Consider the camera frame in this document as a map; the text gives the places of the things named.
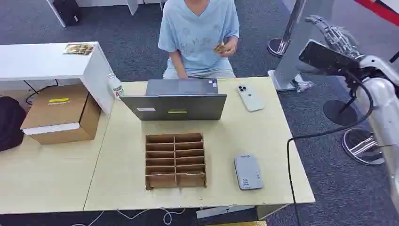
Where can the person's left hand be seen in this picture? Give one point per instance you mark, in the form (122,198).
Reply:
(232,46)

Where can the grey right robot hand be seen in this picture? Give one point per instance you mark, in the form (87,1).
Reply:
(338,39)

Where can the stack of gold cards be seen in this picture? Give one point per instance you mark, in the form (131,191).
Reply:
(218,48)

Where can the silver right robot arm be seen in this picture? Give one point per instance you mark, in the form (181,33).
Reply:
(386,109)

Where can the black flat plate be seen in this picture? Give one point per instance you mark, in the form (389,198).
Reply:
(327,59)

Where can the person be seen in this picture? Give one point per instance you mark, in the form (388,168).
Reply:
(196,37)

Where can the chrome pole with round base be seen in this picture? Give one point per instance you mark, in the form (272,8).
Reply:
(282,43)

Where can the white pillar stand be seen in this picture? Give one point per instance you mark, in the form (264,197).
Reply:
(293,62)

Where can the white smartphone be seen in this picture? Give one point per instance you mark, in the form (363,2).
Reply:
(250,98)

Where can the crumpled clear plastic wrap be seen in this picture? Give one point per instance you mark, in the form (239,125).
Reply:
(304,86)

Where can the black round stand base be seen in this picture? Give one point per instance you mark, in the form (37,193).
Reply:
(338,113)

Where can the grey laptop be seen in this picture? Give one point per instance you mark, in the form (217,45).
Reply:
(174,107)

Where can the clear plastic bottle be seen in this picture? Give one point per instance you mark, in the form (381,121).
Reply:
(115,84)

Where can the grey card reader device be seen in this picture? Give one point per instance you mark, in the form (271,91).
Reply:
(248,172)

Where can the wooden card box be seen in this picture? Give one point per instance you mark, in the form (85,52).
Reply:
(175,162)

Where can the gold card pack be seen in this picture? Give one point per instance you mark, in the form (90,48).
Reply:
(78,49)

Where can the grey desk crossbar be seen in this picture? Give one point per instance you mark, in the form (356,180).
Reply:
(223,211)

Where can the white furniture leg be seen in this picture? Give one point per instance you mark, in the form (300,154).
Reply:
(56,12)

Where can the brown cardboard box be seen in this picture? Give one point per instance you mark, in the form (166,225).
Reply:
(59,112)

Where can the white side desk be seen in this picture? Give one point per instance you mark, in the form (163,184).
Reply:
(40,60)

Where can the white paper strip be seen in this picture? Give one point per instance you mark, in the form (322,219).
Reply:
(50,128)

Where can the black bag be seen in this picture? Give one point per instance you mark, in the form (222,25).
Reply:
(11,123)

